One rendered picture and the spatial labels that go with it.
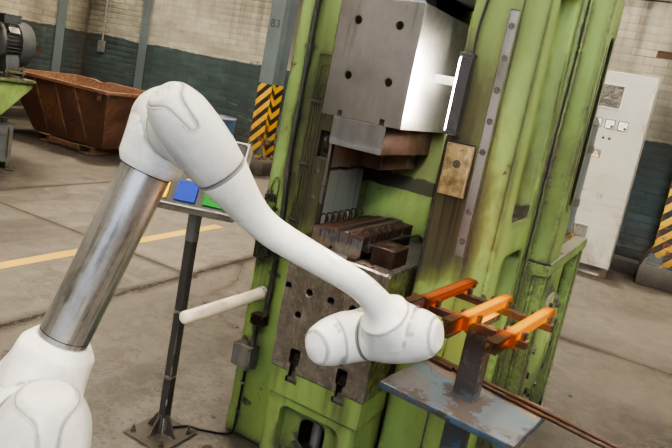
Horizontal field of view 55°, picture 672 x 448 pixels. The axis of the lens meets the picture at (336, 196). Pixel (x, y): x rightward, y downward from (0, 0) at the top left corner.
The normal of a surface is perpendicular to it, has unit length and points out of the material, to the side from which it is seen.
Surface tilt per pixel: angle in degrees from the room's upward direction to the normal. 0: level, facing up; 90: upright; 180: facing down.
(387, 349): 117
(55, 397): 5
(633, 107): 90
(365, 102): 90
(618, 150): 90
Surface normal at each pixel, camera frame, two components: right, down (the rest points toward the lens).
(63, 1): 0.87, 0.25
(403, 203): -0.49, 0.06
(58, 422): 0.62, -0.20
